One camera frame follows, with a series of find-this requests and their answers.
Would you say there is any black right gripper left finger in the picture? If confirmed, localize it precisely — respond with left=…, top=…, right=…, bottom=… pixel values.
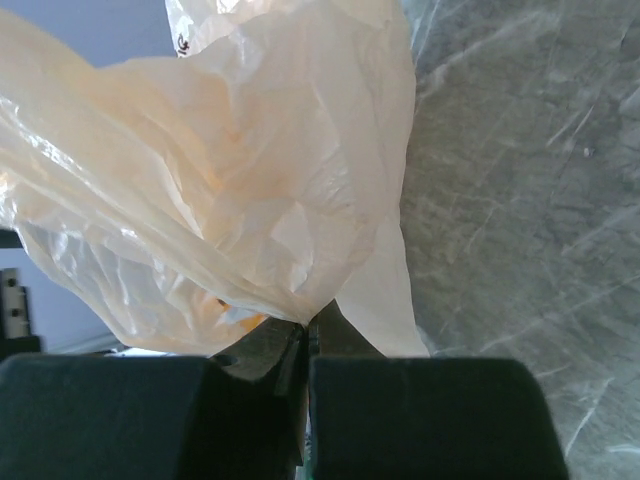
left=1, top=319, right=305, bottom=479

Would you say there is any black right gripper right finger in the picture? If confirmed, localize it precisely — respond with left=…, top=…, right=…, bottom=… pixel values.
left=309, top=303, right=569, bottom=479

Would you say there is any translucent orange plastic bag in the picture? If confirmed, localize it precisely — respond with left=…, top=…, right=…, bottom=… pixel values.
left=1, top=1, right=427, bottom=357

